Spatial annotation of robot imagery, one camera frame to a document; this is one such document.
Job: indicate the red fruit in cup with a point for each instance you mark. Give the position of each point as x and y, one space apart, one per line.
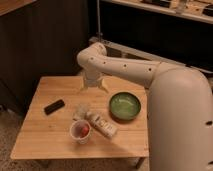
84 131

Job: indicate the metal shelf unit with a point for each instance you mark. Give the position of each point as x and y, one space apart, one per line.
175 38

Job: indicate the white tube bottle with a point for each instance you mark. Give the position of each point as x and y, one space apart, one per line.
102 125

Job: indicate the black rectangular bar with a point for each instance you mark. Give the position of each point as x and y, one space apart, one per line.
54 107

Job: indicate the wooden table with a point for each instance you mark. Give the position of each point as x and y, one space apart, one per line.
47 136

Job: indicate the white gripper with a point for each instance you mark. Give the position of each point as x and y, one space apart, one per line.
94 76

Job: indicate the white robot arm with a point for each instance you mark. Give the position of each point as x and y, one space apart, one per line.
179 107

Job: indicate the green ceramic bowl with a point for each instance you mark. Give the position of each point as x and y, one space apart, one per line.
124 106

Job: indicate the dark wooden cabinet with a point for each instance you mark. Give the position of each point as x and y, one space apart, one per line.
40 39

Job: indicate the white paper cup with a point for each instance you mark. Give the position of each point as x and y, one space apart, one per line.
75 131

